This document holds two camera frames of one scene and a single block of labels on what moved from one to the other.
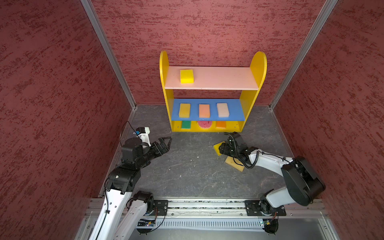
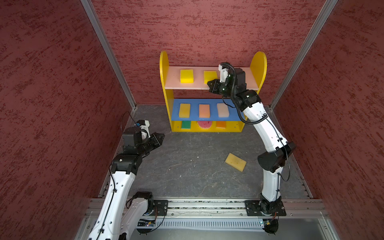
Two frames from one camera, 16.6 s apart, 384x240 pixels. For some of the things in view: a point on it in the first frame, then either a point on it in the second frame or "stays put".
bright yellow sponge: x=216 y=147 -> x=209 y=75
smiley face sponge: x=204 y=125 stays put
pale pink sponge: x=223 y=110 stays put
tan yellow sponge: x=237 y=164 stays put
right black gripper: x=224 y=148 -> x=215 y=88
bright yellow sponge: x=186 y=76 stays put
